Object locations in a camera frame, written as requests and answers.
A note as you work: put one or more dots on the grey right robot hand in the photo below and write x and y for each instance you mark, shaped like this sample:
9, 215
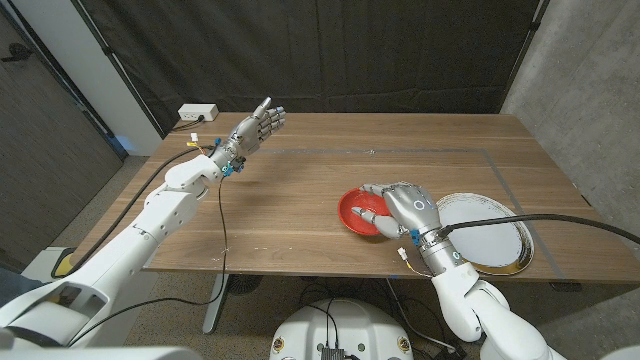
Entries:
412, 207

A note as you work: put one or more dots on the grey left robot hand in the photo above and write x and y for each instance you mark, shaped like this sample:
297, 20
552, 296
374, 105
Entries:
247, 135

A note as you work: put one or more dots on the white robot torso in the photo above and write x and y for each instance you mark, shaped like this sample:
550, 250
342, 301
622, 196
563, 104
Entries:
360, 322

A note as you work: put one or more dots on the yellow and black floor mat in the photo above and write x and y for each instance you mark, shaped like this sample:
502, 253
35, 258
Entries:
62, 265

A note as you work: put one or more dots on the black fabric backdrop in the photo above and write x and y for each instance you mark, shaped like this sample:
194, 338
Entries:
325, 50

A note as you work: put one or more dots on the black backdrop stand pole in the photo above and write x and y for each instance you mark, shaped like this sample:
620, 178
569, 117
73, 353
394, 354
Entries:
120, 70
525, 50

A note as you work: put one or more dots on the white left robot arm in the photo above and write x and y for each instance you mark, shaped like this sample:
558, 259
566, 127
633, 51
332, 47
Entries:
160, 215

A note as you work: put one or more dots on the black ribbed round base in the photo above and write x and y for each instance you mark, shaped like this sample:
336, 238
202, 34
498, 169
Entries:
245, 284

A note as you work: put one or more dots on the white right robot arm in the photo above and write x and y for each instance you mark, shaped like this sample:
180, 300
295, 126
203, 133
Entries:
465, 300

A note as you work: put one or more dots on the white table leg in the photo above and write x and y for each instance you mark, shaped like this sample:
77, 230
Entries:
216, 300

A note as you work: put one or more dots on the white plate with gold rim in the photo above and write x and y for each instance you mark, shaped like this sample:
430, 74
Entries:
490, 245

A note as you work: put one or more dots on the black floor power adapter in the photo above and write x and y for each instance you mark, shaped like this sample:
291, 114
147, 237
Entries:
450, 351

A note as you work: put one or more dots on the black box on torso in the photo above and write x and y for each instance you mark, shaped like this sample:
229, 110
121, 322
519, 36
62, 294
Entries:
332, 353

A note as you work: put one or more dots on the red bowl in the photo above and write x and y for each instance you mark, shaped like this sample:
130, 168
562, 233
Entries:
352, 222

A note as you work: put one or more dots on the white power strip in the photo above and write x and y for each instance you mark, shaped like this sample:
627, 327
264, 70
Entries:
197, 112

